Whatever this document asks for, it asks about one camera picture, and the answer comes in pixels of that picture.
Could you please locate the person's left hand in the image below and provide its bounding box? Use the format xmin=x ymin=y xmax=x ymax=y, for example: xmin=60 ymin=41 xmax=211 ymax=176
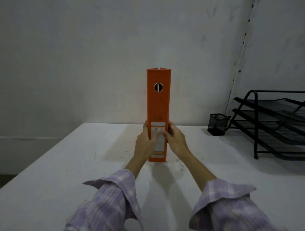
xmin=134 ymin=119 xmax=162 ymax=164

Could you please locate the person's left forearm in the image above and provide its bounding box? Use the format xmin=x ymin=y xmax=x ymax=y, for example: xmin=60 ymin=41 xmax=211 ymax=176
xmin=63 ymin=156 xmax=146 ymax=231

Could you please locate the black mesh letter tray rack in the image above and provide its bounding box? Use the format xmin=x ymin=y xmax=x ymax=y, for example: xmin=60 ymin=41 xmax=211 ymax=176
xmin=226 ymin=90 xmax=305 ymax=161

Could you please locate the person's right forearm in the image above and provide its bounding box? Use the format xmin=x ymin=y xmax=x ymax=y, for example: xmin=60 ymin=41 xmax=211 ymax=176
xmin=176 ymin=150 xmax=284 ymax=231

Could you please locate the black mesh pen holder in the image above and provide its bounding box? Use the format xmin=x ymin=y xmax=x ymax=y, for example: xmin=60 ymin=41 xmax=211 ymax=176
xmin=207 ymin=113 xmax=231 ymax=136

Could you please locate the orange lever arch binder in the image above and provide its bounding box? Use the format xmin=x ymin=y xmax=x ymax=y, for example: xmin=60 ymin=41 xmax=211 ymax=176
xmin=146 ymin=67 xmax=172 ymax=162

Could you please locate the person's right hand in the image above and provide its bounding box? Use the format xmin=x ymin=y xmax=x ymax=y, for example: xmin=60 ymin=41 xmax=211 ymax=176
xmin=159 ymin=121 xmax=191 ymax=159

